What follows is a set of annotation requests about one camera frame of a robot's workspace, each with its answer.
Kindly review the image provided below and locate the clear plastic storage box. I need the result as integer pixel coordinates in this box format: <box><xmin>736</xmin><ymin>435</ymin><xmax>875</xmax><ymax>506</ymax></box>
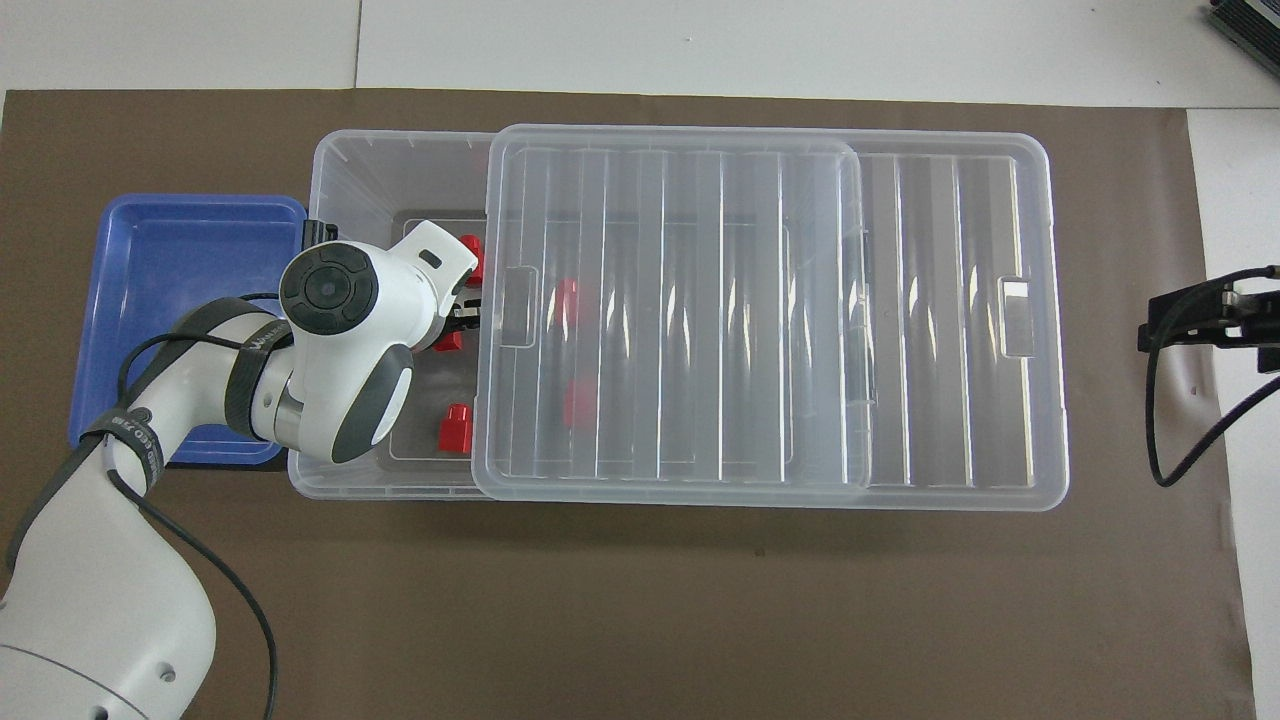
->
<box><xmin>287</xmin><ymin>128</ymin><xmax>873</xmax><ymax>502</ymax></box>

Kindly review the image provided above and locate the clear ribbed plastic lid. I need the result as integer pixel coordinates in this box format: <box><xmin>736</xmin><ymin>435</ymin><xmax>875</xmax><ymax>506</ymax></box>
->
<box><xmin>471</xmin><ymin>123</ymin><xmax>1070</xmax><ymax>513</ymax></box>

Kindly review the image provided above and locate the blue plastic tray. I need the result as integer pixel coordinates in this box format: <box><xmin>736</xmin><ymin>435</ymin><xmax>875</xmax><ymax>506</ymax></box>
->
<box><xmin>69</xmin><ymin>193</ymin><xmax>312</xmax><ymax>467</ymax></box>

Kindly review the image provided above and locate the dark ribbed device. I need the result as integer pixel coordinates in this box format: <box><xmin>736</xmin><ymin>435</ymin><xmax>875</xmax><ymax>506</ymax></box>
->
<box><xmin>1204</xmin><ymin>0</ymin><xmax>1280</xmax><ymax>58</ymax></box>

